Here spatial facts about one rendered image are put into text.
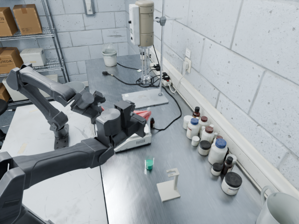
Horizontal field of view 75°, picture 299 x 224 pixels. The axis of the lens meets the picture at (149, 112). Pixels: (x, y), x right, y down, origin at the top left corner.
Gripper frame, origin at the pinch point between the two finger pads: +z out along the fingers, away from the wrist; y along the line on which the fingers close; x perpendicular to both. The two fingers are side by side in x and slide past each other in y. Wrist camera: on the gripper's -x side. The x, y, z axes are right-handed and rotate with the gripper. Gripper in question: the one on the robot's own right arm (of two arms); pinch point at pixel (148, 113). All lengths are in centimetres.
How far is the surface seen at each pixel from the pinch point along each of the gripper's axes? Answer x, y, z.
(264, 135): 11.8, -36.6, 31.1
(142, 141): 28.1, 10.9, 8.1
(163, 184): 31.5, -11.4, -3.3
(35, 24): 12, 227, 61
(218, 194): 32.2, -31.4, 8.3
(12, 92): 94, 252, 13
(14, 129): 32, 77, -30
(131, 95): 31, 49, 40
